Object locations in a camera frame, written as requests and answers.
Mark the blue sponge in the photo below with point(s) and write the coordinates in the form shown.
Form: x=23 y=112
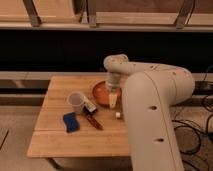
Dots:
x=71 y=122

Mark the white black small box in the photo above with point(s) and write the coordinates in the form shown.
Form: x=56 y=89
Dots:
x=89 y=106

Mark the orange ceramic bowl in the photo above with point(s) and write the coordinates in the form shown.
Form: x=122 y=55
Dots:
x=101 y=94

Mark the clear plastic cup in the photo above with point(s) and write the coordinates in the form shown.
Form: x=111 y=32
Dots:
x=76 y=100

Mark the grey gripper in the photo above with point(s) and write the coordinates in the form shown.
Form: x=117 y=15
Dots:
x=112 y=84

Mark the small white-capped bottle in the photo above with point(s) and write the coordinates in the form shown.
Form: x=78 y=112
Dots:
x=118 y=114

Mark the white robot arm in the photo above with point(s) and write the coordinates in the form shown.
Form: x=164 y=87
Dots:
x=148 y=92

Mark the brown-handled knife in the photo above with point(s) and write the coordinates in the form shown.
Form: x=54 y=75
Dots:
x=94 y=122

